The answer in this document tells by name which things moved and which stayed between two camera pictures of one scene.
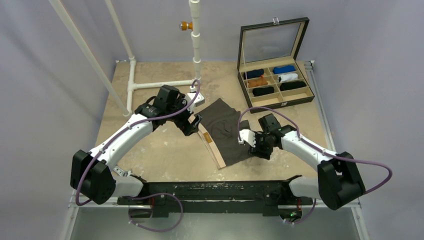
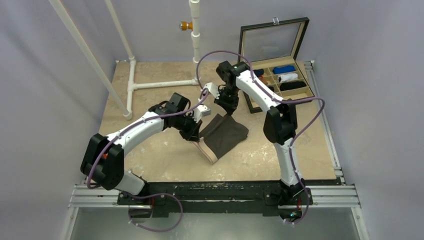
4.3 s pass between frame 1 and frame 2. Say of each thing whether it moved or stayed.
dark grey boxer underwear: moved
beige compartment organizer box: stayed
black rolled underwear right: stayed
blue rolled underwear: stayed
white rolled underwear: stayed
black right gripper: moved
